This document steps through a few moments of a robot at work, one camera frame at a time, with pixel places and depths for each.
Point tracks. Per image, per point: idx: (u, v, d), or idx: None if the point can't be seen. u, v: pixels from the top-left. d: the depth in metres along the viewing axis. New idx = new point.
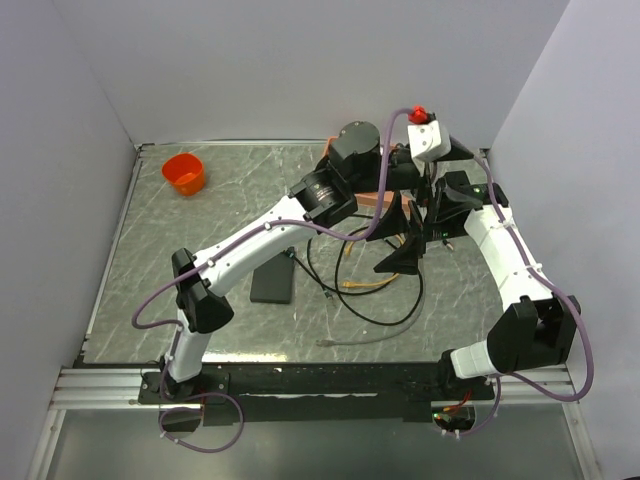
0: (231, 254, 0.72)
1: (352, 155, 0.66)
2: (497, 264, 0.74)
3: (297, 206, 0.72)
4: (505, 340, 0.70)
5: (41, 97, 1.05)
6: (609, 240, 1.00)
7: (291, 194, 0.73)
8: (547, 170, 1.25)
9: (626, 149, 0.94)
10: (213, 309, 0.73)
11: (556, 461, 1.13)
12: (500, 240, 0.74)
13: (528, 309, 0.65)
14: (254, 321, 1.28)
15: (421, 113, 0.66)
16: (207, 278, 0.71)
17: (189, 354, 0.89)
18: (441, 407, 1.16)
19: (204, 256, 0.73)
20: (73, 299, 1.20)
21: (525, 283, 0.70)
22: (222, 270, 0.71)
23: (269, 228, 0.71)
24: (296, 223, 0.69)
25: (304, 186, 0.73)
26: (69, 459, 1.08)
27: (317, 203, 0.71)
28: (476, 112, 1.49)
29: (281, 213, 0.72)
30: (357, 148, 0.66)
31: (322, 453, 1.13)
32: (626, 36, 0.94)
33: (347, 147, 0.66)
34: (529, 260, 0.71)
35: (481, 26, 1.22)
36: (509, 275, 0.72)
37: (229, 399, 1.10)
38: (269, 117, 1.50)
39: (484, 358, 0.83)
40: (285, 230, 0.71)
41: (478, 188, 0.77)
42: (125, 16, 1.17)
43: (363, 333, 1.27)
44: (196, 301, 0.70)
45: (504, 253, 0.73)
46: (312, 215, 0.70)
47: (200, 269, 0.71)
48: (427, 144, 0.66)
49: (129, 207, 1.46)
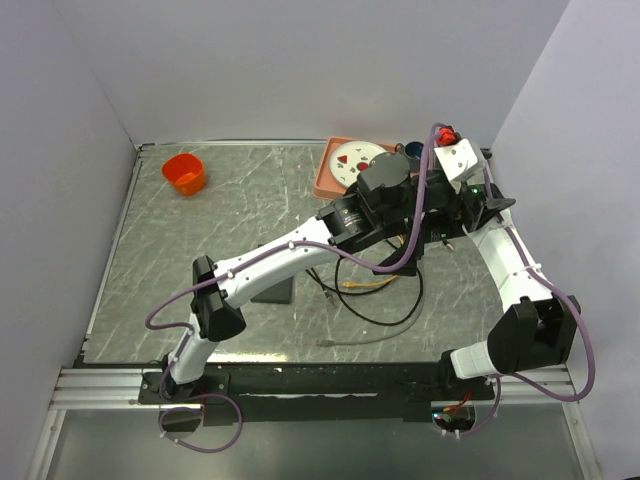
0: (252, 268, 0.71)
1: (380, 188, 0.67)
2: (498, 265, 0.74)
3: (323, 229, 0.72)
4: (505, 341, 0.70)
5: (42, 96, 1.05)
6: (610, 240, 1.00)
7: (319, 216, 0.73)
8: (547, 170, 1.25)
9: (627, 150, 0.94)
10: (227, 320, 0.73)
11: (555, 461, 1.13)
12: (499, 241, 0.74)
13: (528, 310, 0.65)
14: (254, 321, 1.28)
15: (448, 136, 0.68)
16: (224, 289, 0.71)
17: (193, 359, 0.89)
18: (441, 407, 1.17)
19: (225, 266, 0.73)
20: (73, 299, 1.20)
21: (524, 283, 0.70)
22: (240, 283, 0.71)
23: (292, 248, 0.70)
24: (320, 246, 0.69)
25: (333, 208, 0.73)
26: (69, 459, 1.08)
27: (344, 228, 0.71)
28: (475, 112, 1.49)
29: (306, 234, 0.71)
30: (386, 181, 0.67)
31: (322, 453, 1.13)
32: (626, 37, 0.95)
33: (376, 179, 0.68)
34: (528, 260, 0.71)
35: (481, 26, 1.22)
36: (509, 276, 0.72)
37: (230, 400, 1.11)
38: (268, 117, 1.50)
39: (484, 358, 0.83)
40: (308, 252, 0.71)
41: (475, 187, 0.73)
42: (125, 16, 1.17)
43: (363, 333, 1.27)
44: (211, 312, 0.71)
45: (503, 253, 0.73)
46: (337, 239, 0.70)
47: (219, 279, 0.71)
48: (464, 165, 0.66)
49: (129, 208, 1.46)
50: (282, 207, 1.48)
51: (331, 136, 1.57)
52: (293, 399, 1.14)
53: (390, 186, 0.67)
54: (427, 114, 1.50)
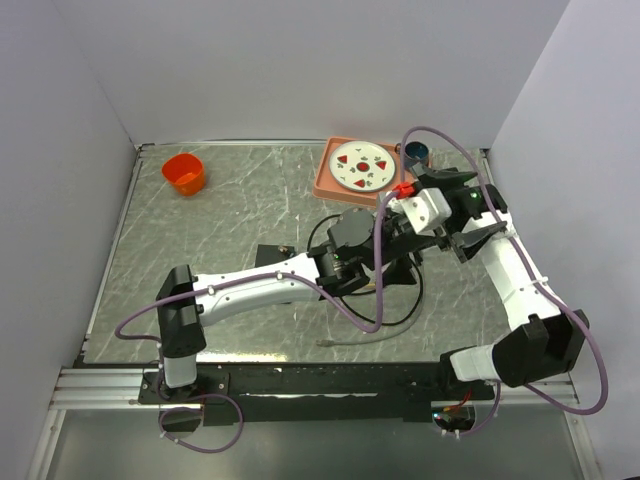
0: (233, 289, 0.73)
1: (344, 246, 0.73)
2: (502, 278, 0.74)
3: (312, 266, 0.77)
4: (514, 356, 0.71)
5: (42, 96, 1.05)
6: (610, 241, 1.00)
7: (310, 254, 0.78)
8: (546, 170, 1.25)
9: (626, 150, 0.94)
10: (193, 334, 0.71)
11: (556, 461, 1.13)
12: (503, 254, 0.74)
13: (538, 330, 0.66)
14: (254, 321, 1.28)
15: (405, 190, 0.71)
16: (202, 304, 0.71)
17: (177, 364, 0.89)
18: (441, 407, 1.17)
19: (206, 281, 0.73)
20: (73, 299, 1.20)
21: (532, 299, 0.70)
22: (220, 301, 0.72)
23: (280, 278, 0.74)
24: (308, 283, 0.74)
25: (323, 250, 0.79)
26: (69, 458, 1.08)
27: (331, 271, 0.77)
28: (476, 112, 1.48)
29: (294, 267, 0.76)
30: (350, 239, 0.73)
31: (322, 453, 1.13)
32: (626, 38, 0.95)
33: (342, 236, 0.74)
34: (535, 275, 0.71)
35: (481, 26, 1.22)
36: (515, 292, 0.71)
37: (230, 400, 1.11)
38: (268, 117, 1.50)
39: (486, 363, 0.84)
40: (294, 285, 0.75)
41: (475, 193, 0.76)
42: (125, 16, 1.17)
43: (363, 333, 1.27)
44: (181, 323, 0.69)
45: (510, 268, 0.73)
46: (324, 281, 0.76)
47: (199, 294, 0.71)
48: (425, 219, 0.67)
49: (129, 208, 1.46)
50: (282, 207, 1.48)
51: (331, 136, 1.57)
52: (293, 399, 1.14)
53: (354, 243, 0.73)
54: (427, 114, 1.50)
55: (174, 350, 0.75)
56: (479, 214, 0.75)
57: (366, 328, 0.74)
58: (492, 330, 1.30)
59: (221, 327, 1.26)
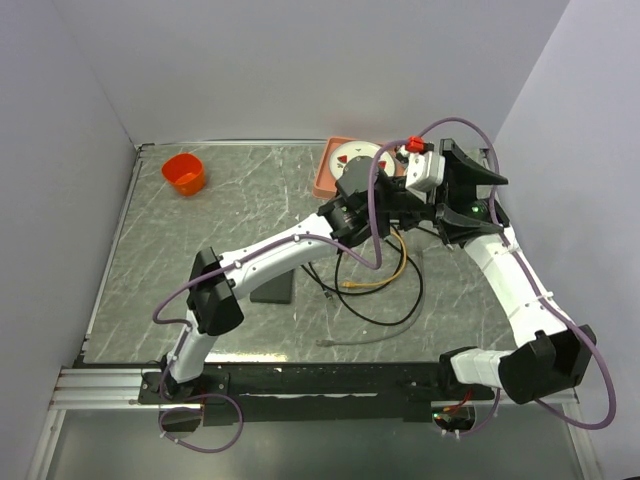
0: (258, 258, 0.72)
1: (355, 193, 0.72)
2: (506, 293, 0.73)
3: (323, 224, 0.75)
4: (522, 374, 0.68)
5: (42, 96, 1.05)
6: (608, 241, 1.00)
7: (320, 212, 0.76)
8: (547, 169, 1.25)
9: (626, 149, 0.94)
10: (230, 309, 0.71)
11: (556, 462, 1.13)
12: (506, 268, 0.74)
13: (545, 348, 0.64)
14: (254, 321, 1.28)
15: (416, 144, 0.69)
16: (232, 278, 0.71)
17: (193, 356, 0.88)
18: (441, 407, 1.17)
19: (230, 257, 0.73)
20: (73, 299, 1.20)
21: (536, 314, 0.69)
22: (248, 273, 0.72)
23: (298, 240, 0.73)
24: (324, 240, 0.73)
25: (331, 206, 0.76)
26: (69, 458, 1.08)
27: (342, 224, 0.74)
28: (476, 112, 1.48)
29: (308, 228, 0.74)
30: (360, 185, 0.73)
31: (322, 453, 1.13)
32: (626, 36, 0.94)
33: (351, 186, 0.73)
34: (539, 290, 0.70)
35: (481, 25, 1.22)
36: (520, 308, 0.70)
37: (229, 399, 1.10)
38: (267, 116, 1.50)
39: (491, 373, 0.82)
40: (312, 244, 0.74)
41: (477, 207, 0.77)
42: (126, 18, 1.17)
43: (363, 333, 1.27)
44: (218, 300, 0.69)
45: (512, 283, 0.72)
46: (338, 233, 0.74)
47: (227, 270, 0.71)
48: (416, 177, 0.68)
49: (129, 208, 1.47)
50: (282, 207, 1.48)
51: (331, 136, 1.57)
52: (293, 399, 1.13)
53: (364, 190, 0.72)
54: (428, 115, 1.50)
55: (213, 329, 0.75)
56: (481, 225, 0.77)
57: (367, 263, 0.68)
58: (492, 330, 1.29)
59: None
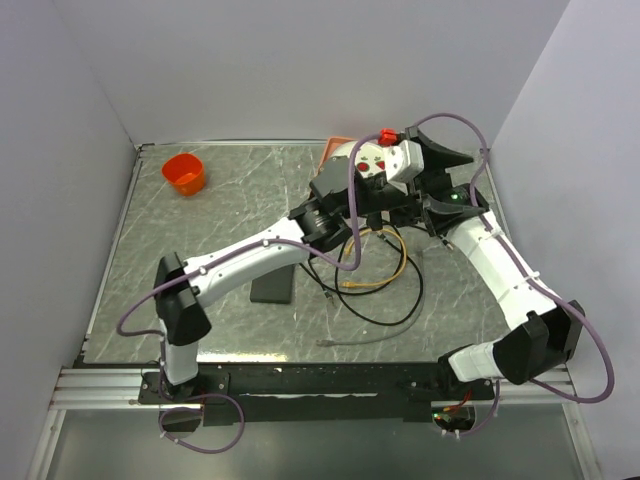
0: (225, 265, 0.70)
1: (330, 193, 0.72)
2: (495, 278, 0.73)
3: (295, 228, 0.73)
4: (517, 355, 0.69)
5: (42, 96, 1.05)
6: (607, 241, 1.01)
7: (291, 216, 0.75)
8: (546, 169, 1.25)
9: (627, 149, 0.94)
10: (196, 317, 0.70)
11: (556, 462, 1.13)
12: (492, 253, 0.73)
13: (538, 328, 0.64)
14: (254, 321, 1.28)
15: (389, 136, 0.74)
16: (197, 286, 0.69)
17: (179, 359, 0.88)
18: (441, 407, 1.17)
19: (196, 263, 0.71)
20: (73, 299, 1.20)
21: (526, 296, 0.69)
22: (213, 280, 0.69)
23: (267, 245, 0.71)
24: (294, 244, 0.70)
25: (303, 210, 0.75)
26: (69, 459, 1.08)
27: (314, 229, 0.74)
28: (476, 111, 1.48)
29: (279, 232, 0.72)
30: (335, 185, 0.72)
31: (322, 453, 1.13)
32: (625, 36, 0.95)
33: (326, 186, 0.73)
34: (527, 271, 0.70)
35: (482, 26, 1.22)
36: (510, 291, 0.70)
37: (229, 399, 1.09)
38: (267, 116, 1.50)
39: (488, 364, 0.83)
40: (282, 249, 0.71)
41: (456, 194, 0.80)
42: (125, 18, 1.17)
43: (363, 333, 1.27)
44: (182, 309, 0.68)
45: (500, 267, 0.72)
46: (310, 237, 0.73)
47: (191, 277, 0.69)
48: (397, 167, 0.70)
49: (129, 208, 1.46)
50: (282, 207, 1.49)
51: (331, 136, 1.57)
52: (293, 399, 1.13)
53: (339, 190, 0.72)
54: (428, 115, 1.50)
55: (179, 338, 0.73)
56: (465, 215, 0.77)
57: (344, 266, 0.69)
58: (492, 330, 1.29)
59: (221, 328, 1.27)
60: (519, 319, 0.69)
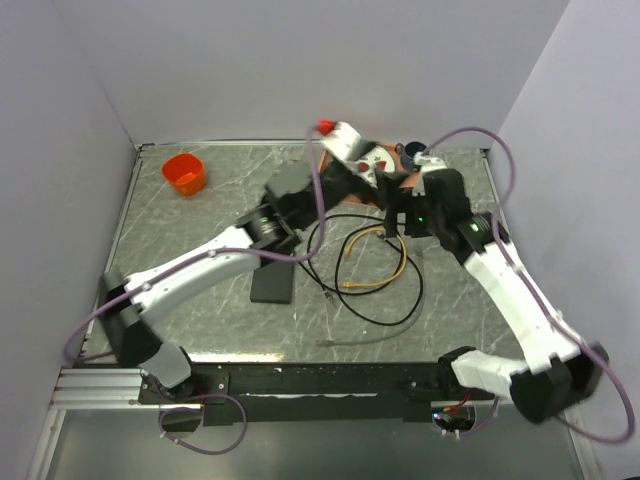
0: (170, 279, 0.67)
1: (287, 195, 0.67)
2: (515, 316, 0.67)
3: (243, 236, 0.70)
4: (536, 397, 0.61)
5: (42, 96, 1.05)
6: (607, 241, 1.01)
7: (238, 225, 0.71)
8: (546, 169, 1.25)
9: (626, 149, 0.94)
10: (141, 336, 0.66)
11: (556, 462, 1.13)
12: (512, 290, 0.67)
13: (559, 373, 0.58)
14: (254, 321, 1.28)
15: (326, 125, 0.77)
16: (140, 302, 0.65)
17: (162, 364, 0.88)
18: (441, 407, 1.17)
19: (139, 279, 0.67)
20: (73, 299, 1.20)
21: (548, 338, 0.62)
22: (158, 295, 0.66)
23: (214, 255, 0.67)
24: (242, 252, 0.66)
25: (251, 217, 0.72)
26: (69, 459, 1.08)
27: (262, 236, 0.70)
28: (476, 112, 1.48)
29: (226, 242, 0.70)
30: (291, 187, 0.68)
31: (322, 453, 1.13)
32: (625, 36, 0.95)
33: (281, 187, 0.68)
34: (549, 311, 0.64)
35: (482, 26, 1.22)
36: (530, 332, 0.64)
37: (230, 399, 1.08)
38: (268, 116, 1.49)
39: (497, 383, 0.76)
40: (231, 258, 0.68)
41: (477, 226, 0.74)
42: (125, 18, 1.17)
43: (363, 333, 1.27)
44: (124, 328, 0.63)
45: (521, 304, 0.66)
46: (258, 245, 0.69)
47: (133, 293, 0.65)
48: (350, 143, 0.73)
49: (129, 207, 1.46)
50: None
51: None
52: (293, 399, 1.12)
53: (296, 191, 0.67)
54: (428, 116, 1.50)
55: (128, 359, 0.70)
56: (482, 247, 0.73)
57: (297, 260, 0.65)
58: (492, 330, 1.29)
59: (221, 328, 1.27)
60: (541, 362, 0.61)
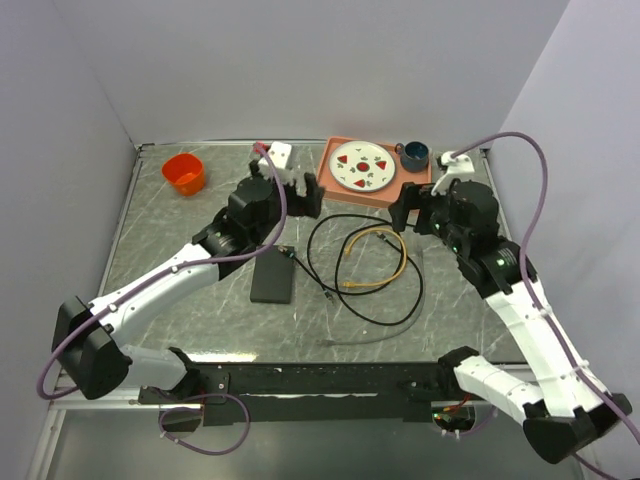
0: (136, 297, 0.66)
1: (251, 204, 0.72)
2: (539, 360, 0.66)
3: (201, 251, 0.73)
4: (557, 445, 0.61)
5: (41, 96, 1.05)
6: (607, 242, 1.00)
7: (195, 240, 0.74)
8: (546, 169, 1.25)
9: (626, 149, 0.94)
10: (112, 358, 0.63)
11: (556, 462, 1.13)
12: (539, 335, 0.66)
13: (586, 427, 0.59)
14: (254, 321, 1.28)
15: None
16: (109, 324, 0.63)
17: (153, 370, 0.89)
18: (441, 407, 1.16)
19: (102, 302, 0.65)
20: None
21: (573, 388, 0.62)
22: (126, 314, 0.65)
23: (176, 270, 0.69)
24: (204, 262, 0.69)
25: (206, 233, 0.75)
26: (69, 459, 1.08)
27: (220, 248, 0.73)
28: (476, 111, 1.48)
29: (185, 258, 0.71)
30: (254, 197, 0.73)
31: (322, 453, 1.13)
32: (625, 36, 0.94)
33: (246, 198, 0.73)
34: (576, 361, 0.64)
35: (482, 25, 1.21)
36: (556, 380, 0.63)
37: (232, 399, 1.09)
38: (267, 116, 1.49)
39: (504, 403, 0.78)
40: (192, 272, 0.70)
41: (504, 260, 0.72)
42: (124, 18, 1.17)
43: (363, 333, 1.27)
44: (96, 351, 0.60)
45: (547, 351, 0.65)
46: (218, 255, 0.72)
47: (101, 315, 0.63)
48: (286, 153, 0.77)
49: (129, 207, 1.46)
50: None
51: (331, 136, 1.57)
52: (293, 399, 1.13)
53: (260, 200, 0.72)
54: (428, 116, 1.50)
55: (96, 388, 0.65)
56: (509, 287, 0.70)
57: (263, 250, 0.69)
58: (492, 330, 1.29)
59: (221, 328, 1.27)
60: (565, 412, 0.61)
